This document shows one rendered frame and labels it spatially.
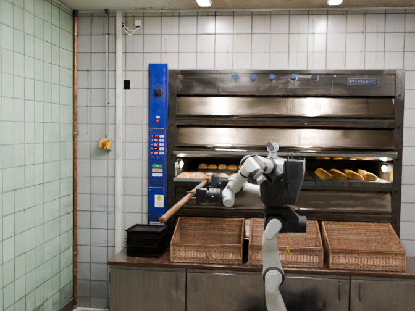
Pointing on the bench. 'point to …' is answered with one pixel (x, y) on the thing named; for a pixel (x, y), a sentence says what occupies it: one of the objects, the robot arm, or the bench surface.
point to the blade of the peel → (188, 179)
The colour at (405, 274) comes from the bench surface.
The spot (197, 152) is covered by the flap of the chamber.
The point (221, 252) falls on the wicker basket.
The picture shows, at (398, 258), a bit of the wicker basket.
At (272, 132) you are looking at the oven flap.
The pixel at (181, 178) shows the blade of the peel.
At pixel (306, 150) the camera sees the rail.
